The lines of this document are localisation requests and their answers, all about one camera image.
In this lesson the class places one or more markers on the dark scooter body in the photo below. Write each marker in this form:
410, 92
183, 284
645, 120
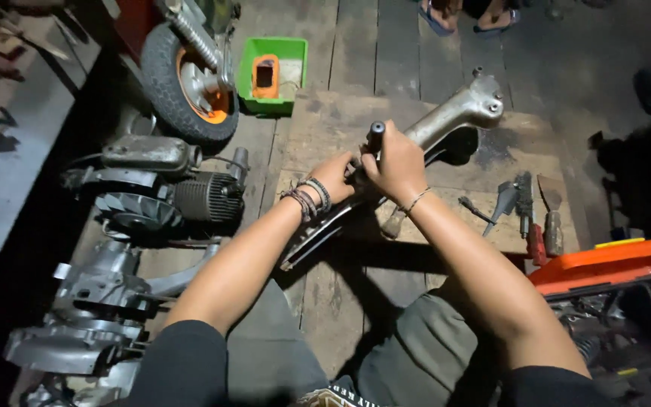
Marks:
645, 164

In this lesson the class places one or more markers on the person's left hand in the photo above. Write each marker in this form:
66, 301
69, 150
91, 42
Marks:
332, 180

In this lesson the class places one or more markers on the person's black shirt sleeves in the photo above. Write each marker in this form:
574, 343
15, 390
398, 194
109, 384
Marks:
190, 367

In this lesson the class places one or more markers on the person's grey shorts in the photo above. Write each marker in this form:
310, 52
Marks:
359, 350

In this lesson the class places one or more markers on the scooter wheel with orange rim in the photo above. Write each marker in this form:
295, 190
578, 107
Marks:
190, 85

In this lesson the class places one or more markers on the black toolbox with tools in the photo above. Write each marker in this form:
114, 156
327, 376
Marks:
622, 333

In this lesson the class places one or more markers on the cluttered workbench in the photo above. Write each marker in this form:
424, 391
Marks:
9, 113

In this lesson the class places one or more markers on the small black hand tool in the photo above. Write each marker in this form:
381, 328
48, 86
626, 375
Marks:
475, 210

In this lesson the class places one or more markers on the grey metal scooter swingarm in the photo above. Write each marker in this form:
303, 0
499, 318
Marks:
416, 158

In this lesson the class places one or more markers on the silver engine crankcase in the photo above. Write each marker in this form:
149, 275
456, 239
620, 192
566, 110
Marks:
99, 311

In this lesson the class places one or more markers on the orange plastic part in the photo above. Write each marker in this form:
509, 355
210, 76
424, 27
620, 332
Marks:
265, 76

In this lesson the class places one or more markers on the grey metal scraper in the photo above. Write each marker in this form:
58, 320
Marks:
502, 204

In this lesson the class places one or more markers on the person's right fingers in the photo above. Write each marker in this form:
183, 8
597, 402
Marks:
372, 164

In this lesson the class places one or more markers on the person's right hand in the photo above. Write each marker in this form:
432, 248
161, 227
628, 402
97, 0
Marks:
396, 165

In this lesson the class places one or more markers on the green plastic tray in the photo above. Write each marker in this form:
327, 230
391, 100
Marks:
272, 73

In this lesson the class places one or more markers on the orange toolbox lid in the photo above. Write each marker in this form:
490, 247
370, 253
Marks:
608, 264

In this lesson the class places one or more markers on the person's left fingers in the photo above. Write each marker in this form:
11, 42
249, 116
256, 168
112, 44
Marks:
351, 168

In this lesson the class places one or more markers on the finned scooter engine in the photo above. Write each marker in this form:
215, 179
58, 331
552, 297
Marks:
161, 186

